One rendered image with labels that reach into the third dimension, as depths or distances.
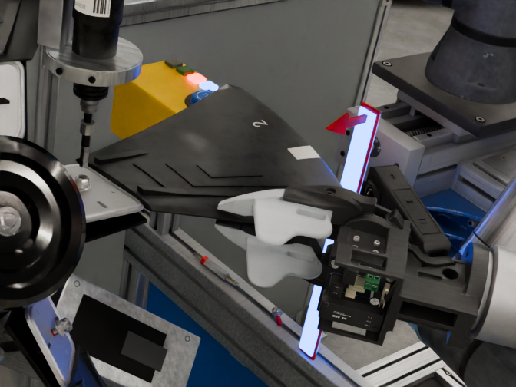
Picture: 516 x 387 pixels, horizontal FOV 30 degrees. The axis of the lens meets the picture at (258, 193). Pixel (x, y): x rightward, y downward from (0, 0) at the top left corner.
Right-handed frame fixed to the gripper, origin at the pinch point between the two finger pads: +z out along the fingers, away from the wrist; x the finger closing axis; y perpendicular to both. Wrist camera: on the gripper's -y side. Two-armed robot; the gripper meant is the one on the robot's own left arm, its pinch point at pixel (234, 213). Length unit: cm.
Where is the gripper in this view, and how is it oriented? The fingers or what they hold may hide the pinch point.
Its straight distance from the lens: 78.4
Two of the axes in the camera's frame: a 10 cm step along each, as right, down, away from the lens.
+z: -9.7, -2.4, 0.7
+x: -1.5, 7.9, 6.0
